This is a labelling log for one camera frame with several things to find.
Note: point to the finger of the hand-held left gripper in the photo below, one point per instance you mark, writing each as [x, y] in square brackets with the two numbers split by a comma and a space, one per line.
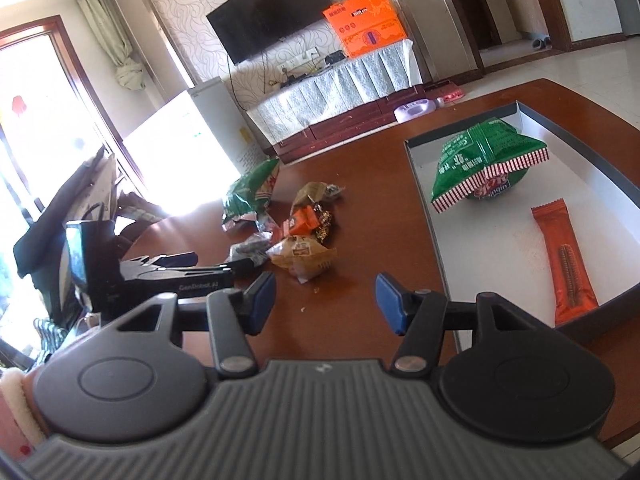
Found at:
[175, 260]
[242, 267]

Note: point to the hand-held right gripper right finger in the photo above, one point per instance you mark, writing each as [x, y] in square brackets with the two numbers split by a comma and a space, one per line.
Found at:
[391, 305]

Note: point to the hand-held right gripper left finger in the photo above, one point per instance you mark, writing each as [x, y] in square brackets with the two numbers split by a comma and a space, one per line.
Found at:
[261, 305]

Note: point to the dark grey snack packet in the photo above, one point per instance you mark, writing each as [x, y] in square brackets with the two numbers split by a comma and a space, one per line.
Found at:
[250, 249]

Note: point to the tan bread packet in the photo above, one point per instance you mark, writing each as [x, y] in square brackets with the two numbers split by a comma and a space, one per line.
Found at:
[300, 255]

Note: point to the grey shallow box tray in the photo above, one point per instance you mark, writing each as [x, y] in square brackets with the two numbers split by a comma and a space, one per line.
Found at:
[500, 240]

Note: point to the green snack bag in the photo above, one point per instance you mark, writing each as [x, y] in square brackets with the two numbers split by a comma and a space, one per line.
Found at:
[475, 160]
[247, 195]

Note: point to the small orange snack packet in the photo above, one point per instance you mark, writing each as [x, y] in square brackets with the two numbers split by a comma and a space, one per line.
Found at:
[300, 220]

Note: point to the chair with dark cloth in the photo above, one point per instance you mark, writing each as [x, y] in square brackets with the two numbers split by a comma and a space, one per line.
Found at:
[75, 195]

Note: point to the gold wrapped candies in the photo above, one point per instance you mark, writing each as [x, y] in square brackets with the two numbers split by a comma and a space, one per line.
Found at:
[324, 227]

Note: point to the olive brown snack packet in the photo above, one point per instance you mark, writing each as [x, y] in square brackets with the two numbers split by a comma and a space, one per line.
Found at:
[312, 192]

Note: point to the white small fridge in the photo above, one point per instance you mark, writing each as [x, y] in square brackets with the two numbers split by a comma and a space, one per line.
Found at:
[200, 130]

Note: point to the pink fuzzy clothing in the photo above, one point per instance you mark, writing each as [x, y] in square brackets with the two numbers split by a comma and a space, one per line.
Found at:
[15, 410]

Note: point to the wooden television cabinet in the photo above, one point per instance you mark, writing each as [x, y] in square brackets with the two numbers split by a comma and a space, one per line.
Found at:
[350, 127]

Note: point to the orange snack bar packet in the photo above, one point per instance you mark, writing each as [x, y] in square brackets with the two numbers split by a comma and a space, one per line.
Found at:
[565, 260]

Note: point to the red window decoration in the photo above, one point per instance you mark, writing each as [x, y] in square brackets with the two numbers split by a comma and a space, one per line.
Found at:
[19, 105]

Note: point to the purple white bottle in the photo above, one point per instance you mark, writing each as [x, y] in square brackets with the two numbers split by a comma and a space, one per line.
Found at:
[414, 111]

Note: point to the TV cabinet with cloth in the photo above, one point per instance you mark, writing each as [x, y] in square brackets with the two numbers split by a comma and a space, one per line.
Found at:
[330, 90]

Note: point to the pink floor item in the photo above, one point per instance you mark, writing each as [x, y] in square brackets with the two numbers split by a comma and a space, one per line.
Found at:
[449, 96]

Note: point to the black set-top box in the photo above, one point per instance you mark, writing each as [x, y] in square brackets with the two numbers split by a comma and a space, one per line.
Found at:
[334, 59]

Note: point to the beige tied curtain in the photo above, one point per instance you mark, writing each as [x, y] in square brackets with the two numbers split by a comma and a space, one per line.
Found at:
[115, 40]

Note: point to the black flat television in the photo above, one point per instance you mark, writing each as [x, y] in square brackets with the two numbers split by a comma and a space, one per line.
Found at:
[270, 15]

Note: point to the orange cardboard gift box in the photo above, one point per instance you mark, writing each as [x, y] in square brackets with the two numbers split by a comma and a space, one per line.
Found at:
[367, 22]

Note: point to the pair of grey slippers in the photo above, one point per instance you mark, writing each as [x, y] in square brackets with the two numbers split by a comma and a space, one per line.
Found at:
[540, 42]

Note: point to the dark wooden door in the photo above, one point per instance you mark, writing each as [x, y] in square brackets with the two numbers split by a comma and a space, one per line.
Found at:
[465, 5]

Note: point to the wooden kitchen counter cabinet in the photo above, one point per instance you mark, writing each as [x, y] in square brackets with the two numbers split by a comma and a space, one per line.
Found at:
[520, 0]

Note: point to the white wall sockets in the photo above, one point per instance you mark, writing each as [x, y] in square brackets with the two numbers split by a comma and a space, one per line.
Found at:
[300, 60]

